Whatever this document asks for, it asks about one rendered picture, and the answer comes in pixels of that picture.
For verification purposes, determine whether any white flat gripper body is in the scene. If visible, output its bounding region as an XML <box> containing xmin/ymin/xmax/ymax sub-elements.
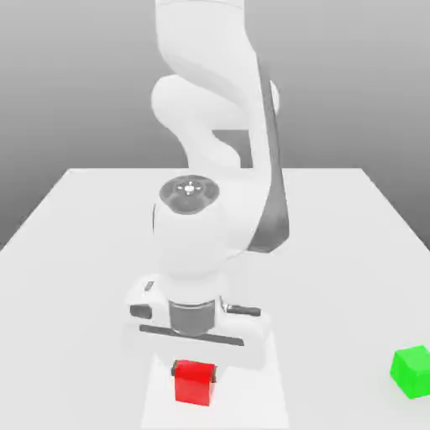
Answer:
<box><xmin>122</xmin><ymin>310</ymin><xmax>272</xmax><ymax>370</ymax></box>

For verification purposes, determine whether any small green cube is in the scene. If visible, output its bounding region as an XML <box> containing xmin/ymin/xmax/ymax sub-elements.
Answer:
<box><xmin>389</xmin><ymin>344</ymin><xmax>430</xmax><ymax>400</ymax></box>

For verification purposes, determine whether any small red cube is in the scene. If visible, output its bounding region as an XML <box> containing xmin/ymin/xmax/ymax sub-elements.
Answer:
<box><xmin>173</xmin><ymin>359</ymin><xmax>217</xmax><ymax>407</ymax></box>

